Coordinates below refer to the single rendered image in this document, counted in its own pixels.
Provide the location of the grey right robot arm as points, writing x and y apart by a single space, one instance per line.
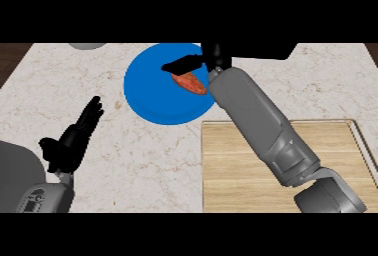
267 133

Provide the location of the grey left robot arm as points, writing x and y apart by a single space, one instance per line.
35 180

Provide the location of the grey round object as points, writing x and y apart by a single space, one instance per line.
90 45

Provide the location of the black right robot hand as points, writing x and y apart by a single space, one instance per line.
197 61

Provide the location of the black appliance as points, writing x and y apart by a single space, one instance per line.
261 50

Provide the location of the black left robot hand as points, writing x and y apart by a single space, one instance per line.
75 140

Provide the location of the pale wooden tray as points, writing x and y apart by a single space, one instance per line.
246 173

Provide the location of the blue round plate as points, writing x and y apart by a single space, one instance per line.
157 90

